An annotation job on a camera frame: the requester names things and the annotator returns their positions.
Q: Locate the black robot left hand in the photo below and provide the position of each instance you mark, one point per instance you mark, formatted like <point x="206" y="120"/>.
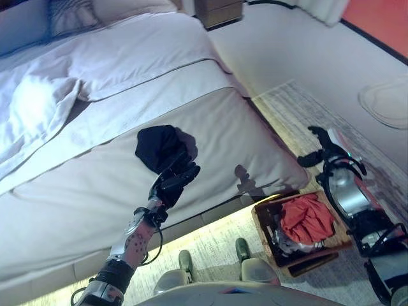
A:
<point x="173" y="185"/>

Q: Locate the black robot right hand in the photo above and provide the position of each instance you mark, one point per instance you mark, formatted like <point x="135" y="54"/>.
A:
<point x="331" y="143"/>

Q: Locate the black garment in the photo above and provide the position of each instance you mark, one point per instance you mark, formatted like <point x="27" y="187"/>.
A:
<point x="156" y="143"/>

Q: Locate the red garment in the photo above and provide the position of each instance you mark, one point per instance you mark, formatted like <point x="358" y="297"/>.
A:
<point x="306" y="216"/>

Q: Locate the white garment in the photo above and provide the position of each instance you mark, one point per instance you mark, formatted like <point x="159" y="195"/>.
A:
<point x="290" y="243"/>

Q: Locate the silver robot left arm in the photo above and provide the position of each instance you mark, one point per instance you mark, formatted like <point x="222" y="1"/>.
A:
<point x="134" y="242"/>

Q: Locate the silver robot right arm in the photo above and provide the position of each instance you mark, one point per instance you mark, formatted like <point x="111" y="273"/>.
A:
<point x="350" y="194"/>

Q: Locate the bed with beige cover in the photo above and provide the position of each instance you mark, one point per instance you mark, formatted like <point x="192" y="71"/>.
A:
<point x="95" y="185"/>

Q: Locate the brown wicker basket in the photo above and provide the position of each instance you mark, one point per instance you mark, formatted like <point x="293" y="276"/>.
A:
<point x="264" y="220"/>

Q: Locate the upholstered bed base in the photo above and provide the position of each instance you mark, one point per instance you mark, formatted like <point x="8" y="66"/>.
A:
<point x="79" y="267"/>

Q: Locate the white bed pillow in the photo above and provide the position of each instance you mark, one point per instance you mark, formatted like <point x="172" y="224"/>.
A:
<point x="137" y="8"/>
<point x="22" y="28"/>

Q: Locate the grey striped rug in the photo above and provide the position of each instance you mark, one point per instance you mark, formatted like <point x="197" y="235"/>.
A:
<point x="287" y="105"/>

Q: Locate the small white floor mat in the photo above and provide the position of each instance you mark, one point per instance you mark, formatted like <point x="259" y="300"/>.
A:
<point x="385" y="102"/>

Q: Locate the white textured blanket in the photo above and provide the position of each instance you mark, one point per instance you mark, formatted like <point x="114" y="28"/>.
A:
<point x="143" y="99"/>

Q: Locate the grey robot torso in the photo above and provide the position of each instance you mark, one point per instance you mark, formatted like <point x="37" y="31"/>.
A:
<point x="229" y="294"/>

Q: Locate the white curtain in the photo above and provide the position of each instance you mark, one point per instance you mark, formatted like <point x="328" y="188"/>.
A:
<point x="318" y="9"/>

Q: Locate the white duvet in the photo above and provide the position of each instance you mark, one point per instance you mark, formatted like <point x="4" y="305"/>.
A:
<point x="127" y="57"/>

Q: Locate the brown wooden nightstand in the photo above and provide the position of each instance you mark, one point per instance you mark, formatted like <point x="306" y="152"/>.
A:
<point x="220" y="12"/>

